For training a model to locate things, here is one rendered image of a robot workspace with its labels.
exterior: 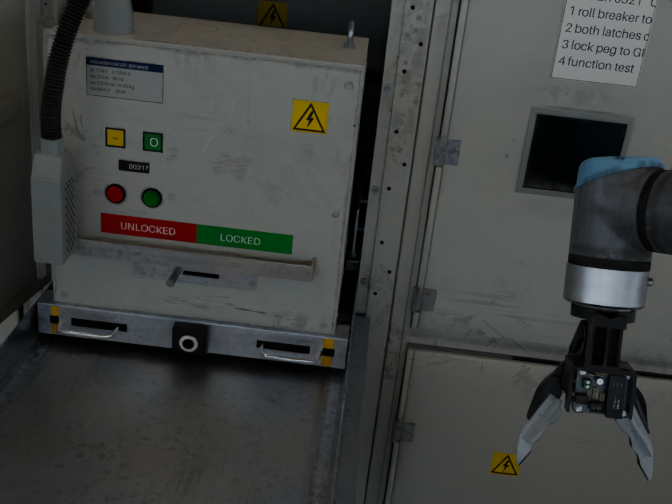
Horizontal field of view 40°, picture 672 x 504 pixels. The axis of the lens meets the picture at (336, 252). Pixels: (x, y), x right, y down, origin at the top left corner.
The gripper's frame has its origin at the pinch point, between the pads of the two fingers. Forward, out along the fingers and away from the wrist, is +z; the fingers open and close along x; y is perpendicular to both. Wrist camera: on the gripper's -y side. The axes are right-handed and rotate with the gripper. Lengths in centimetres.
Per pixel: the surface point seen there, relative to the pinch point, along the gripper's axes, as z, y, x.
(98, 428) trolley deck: 10, -24, -69
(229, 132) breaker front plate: -37, -33, -54
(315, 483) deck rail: 12.8, -20.3, -33.9
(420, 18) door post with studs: -60, -51, -27
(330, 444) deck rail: 9.5, -29.5, -33.3
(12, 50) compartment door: -49, -44, -96
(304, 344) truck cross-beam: -3, -45, -41
